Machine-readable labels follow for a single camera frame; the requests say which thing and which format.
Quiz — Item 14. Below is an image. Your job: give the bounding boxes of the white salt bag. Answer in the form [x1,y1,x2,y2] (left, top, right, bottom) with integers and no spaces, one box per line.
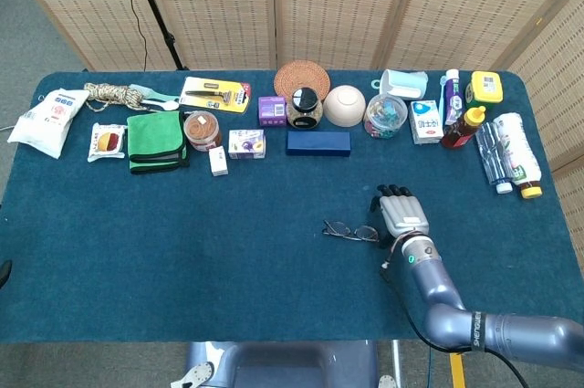
[7,88,90,160]

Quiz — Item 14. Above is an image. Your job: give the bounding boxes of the blue table cloth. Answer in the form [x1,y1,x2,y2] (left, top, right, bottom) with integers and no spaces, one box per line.
[0,69,574,344]

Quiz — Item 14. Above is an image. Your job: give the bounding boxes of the white purple printed box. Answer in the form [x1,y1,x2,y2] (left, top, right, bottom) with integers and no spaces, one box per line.
[227,128,267,161]

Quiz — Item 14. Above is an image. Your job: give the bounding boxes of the grey-blue robot torso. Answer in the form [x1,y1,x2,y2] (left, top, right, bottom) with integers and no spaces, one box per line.
[171,340,398,388]

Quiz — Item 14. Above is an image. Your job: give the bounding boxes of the clear jar of binder clips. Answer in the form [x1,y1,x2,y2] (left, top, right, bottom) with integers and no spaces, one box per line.
[362,93,408,140]

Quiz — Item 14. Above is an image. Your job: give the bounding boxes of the white table leg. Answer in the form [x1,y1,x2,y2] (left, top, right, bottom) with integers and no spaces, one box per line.
[391,339,403,388]

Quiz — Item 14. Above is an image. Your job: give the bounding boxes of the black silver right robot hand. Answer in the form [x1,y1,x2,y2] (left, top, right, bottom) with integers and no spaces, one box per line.
[368,183,431,250]

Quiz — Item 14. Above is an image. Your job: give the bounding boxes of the folded green towel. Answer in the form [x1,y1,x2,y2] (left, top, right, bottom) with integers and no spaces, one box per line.
[126,110,191,175]

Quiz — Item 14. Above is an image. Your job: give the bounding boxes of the white light-blue cup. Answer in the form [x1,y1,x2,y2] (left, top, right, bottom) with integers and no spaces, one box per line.
[381,68,430,101]

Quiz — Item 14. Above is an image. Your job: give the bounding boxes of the small white box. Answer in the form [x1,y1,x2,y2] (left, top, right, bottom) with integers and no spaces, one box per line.
[208,145,229,178]

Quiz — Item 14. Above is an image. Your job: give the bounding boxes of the thin black hanging cable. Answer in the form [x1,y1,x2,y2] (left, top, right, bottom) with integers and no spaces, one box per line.
[111,0,148,72]

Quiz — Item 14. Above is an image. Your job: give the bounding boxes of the clear jar of rubber bands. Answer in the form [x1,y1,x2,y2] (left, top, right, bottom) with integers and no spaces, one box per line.
[182,110,224,152]

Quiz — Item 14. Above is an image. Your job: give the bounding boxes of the honey bottle yellow cap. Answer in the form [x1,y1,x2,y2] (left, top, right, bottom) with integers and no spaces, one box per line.
[440,105,487,150]

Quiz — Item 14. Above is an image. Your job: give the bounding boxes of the glass jar black lid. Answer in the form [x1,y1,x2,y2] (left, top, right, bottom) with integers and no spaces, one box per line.
[286,87,324,130]

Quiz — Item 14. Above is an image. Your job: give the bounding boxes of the round woven rattan coaster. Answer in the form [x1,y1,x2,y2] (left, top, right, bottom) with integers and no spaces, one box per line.
[273,60,331,101]

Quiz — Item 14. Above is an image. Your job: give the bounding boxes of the white blue carton box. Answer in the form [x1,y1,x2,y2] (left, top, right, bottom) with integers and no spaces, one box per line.
[408,99,444,146]

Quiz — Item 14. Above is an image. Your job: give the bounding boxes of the razor in yellow package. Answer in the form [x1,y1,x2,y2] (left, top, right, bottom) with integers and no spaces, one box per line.
[179,76,253,115]

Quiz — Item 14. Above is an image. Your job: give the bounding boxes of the white drink bottle yellow cap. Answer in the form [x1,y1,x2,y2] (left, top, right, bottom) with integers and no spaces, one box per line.
[493,112,545,200]

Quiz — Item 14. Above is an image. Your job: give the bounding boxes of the bamboo folding screen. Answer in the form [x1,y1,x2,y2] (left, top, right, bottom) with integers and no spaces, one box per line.
[0,0,584,225]

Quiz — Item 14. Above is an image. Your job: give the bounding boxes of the blue toothbrush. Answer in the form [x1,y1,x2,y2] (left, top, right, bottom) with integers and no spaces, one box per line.
[438,76,449,124]

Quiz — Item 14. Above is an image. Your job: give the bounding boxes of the white purple toothpaste tube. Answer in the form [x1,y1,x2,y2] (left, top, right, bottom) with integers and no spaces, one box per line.
[443,68,462,127]

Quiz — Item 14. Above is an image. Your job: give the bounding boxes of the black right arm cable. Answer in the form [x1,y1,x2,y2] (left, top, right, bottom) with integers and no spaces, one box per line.
[381,264,530,388]

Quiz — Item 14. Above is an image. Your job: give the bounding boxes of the purple cardboard box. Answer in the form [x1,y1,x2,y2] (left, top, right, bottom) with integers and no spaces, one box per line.
[257,95,288,128]

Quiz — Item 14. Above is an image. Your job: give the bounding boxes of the white snack packet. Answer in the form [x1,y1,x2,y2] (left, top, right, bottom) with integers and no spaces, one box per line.
[87,121,128,163]

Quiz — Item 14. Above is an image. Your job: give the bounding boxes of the beige upturned bowl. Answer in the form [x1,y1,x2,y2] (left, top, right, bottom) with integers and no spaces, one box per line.
[323,85,368,128]

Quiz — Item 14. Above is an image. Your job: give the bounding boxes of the thin-framed eyeglasses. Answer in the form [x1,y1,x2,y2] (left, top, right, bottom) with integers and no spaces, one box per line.
[322,219,381,243]

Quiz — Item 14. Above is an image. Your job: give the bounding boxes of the clear plastic water bottle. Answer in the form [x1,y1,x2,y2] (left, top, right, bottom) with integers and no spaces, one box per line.
[474,121,514,195]

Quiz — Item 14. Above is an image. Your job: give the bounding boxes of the green jar yellow lid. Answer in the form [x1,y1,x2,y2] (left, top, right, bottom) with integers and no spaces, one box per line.
[464,70,505,110]

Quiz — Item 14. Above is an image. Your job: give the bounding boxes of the yellow floor tape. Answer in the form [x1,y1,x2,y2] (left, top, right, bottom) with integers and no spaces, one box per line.
[449,351,467,388]

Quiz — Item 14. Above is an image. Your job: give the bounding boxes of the navy blue glasses case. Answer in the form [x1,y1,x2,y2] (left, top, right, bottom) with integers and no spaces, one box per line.
[286,131,353,158]

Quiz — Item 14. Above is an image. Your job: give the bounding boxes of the coiled beige rope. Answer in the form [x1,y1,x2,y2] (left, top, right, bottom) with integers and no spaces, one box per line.
[83,81,146,113]

